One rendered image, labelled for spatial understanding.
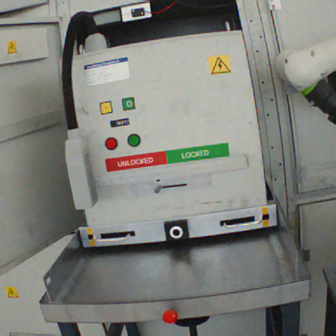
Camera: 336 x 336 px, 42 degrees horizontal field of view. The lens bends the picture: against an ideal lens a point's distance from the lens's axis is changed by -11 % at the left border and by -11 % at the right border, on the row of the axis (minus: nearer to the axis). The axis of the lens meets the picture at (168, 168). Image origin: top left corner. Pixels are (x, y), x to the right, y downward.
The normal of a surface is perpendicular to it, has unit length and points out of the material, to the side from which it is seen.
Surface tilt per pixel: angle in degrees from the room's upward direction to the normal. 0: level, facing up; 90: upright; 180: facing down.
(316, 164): 90
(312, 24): 90
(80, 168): 90
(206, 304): 90
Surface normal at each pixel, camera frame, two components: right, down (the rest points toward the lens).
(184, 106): -0.09, 0.22
